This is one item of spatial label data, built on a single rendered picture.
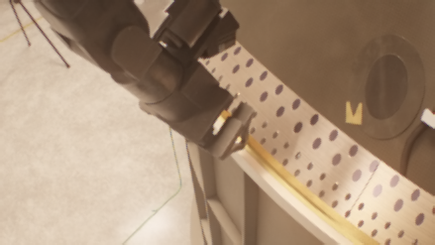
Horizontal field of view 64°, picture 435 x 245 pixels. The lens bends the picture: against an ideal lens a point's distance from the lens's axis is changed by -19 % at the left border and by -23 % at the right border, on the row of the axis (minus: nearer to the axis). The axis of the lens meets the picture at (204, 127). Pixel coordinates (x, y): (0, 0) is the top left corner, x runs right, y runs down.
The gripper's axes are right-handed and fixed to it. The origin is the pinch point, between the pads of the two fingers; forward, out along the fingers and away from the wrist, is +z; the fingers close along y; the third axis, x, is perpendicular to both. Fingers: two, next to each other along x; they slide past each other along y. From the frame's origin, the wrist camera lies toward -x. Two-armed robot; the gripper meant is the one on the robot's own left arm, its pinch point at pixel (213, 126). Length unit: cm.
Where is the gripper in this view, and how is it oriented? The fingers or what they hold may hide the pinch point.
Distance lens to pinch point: 56.2
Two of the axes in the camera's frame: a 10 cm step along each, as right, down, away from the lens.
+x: -5.4, 8.4, -0.6
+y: -7.3, -4.4, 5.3
